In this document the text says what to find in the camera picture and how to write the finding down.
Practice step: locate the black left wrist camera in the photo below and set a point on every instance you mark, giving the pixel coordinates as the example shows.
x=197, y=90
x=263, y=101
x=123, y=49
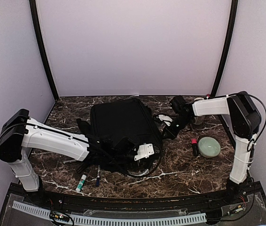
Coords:
x=129, y=150

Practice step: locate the black marker pink cap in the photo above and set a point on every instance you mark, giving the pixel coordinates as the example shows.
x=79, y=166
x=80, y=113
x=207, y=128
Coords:
x=195, y=147

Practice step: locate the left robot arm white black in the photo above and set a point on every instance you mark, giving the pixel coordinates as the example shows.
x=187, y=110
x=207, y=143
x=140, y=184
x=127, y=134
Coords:
x=21, y=132

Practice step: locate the white slotted cable duct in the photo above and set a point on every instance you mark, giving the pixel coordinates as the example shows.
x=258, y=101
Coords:
x=79, y=220

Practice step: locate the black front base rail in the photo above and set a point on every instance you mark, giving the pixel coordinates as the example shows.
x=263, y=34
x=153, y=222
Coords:
x=74, y=203

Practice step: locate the white green glue stick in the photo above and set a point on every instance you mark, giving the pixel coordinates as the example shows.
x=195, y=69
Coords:
x=81, y=183

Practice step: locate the black marker blue cap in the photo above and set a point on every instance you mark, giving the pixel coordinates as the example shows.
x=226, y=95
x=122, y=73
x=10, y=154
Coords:
x=82, y=167

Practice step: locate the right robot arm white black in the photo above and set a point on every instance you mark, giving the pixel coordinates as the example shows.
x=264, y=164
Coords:
x=245, y=120

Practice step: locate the black left corner post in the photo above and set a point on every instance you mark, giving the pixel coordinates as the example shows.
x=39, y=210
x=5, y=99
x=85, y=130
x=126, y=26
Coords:
x=41, y=47

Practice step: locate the black student backpack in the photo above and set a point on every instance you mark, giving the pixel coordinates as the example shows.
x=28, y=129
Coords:
x=110, y=122

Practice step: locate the black right corner post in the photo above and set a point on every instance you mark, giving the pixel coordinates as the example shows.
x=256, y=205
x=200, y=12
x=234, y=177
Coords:
x=226, y=47

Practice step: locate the white ceramic mug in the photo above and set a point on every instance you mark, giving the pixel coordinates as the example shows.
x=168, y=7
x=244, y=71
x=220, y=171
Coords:
x=198, y=120

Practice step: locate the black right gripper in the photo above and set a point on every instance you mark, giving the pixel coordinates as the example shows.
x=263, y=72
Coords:
x=173, y=133

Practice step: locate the white pen blue cap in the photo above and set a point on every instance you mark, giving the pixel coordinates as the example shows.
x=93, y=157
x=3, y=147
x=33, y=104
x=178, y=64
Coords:
x=98, y=176

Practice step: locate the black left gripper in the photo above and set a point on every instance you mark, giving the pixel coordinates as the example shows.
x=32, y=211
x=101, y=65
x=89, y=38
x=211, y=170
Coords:
x=132, y=167

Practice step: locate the pale green ceramic bowl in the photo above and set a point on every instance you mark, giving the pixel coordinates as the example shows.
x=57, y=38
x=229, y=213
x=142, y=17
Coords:
x=209, y=147

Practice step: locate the black corner post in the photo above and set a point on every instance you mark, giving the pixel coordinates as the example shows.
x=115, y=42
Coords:
x=41, y=47
x=226, y=47

